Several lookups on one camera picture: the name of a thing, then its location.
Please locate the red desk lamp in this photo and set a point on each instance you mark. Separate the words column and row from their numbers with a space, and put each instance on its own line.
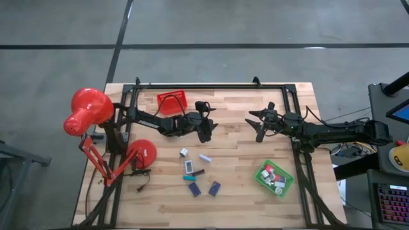
column 89, row 107

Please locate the dark blue plastic box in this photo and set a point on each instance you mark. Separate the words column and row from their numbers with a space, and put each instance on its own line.
column 214, row 188
column 194, row 189

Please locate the teal plastic box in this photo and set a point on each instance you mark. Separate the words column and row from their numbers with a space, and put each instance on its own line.
column 189, row 178

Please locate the tablet with blue screen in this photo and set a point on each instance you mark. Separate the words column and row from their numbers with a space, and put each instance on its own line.
column 401, row 111

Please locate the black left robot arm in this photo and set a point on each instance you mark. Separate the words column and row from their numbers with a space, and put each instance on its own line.
column 150, row 121

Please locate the white digital clock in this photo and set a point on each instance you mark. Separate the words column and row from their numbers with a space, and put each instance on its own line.
column 189, row 166
column 205, row 158

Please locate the grey metal stand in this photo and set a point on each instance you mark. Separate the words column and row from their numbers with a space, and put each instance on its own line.
column 19, row 156

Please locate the yellow round device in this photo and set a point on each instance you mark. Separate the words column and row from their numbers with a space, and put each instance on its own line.
column 399, row 158

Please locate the black aluminium table frame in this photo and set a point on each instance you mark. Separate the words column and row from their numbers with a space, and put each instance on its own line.
column 207, row 86

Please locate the black frame clamp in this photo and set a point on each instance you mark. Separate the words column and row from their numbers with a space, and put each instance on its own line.
column 138, row 80
column 256, row 81

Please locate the white cube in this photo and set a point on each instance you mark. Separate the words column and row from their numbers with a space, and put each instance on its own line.
column 279, row 184

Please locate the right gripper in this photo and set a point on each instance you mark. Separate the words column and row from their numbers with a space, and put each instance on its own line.
column 273, row 123

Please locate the grey operator desk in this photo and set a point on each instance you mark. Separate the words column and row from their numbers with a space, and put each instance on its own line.
column 377, row 166

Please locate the small round white item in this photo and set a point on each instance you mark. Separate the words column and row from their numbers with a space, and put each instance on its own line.
column 279, row 190

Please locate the backlit keyboard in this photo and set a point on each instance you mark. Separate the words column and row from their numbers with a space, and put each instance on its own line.
column 394, row 204

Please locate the black pole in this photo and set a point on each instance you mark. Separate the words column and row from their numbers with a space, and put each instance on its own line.
column 396, row 84

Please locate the white cube charger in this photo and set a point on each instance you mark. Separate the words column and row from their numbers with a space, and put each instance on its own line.
column 183, row 152

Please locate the green plastic mesh basket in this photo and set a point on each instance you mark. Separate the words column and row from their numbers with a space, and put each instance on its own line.
column 259, row 175

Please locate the black desk beam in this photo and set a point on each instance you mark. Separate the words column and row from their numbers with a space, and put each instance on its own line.
column 354, row 167

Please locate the black plastic box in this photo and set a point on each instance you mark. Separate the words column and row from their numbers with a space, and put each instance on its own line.
column 198, row 173

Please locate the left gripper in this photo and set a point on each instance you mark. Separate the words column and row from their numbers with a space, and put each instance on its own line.
column 201, row 123

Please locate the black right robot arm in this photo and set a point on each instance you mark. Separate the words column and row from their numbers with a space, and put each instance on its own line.
column 335, row 132

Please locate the red plastic mesh basket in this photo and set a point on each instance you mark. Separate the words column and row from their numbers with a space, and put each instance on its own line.
column 174, row 105

